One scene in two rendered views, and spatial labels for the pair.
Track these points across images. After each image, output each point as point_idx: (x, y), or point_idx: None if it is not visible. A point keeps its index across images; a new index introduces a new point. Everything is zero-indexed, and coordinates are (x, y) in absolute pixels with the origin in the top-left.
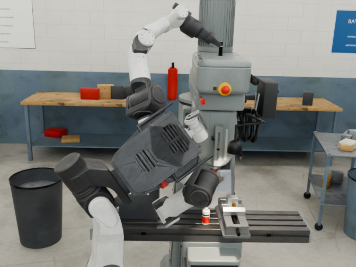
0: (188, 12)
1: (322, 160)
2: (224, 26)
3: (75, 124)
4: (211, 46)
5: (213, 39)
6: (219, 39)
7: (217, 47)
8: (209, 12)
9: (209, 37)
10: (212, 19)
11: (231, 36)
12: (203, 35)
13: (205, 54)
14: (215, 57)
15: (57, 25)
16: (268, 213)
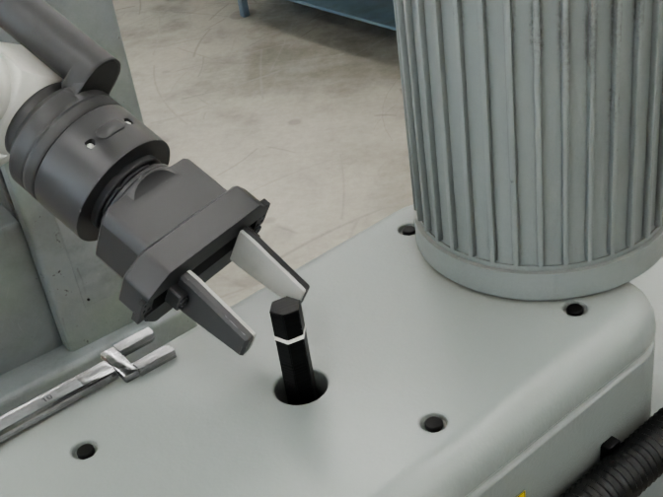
0: (71, 67)
1: None
2: (483, 125)
3: None
4: (430, 231)
5: (177, 302)
6: (461, 205)
7: (457, 255)
8: (396, 0)
9: (121, 290)
10: (408, 56)
11: (586, 192)
12: (110, 258)
13: (264, 327)
14: (147, 439)
15: None
16: None
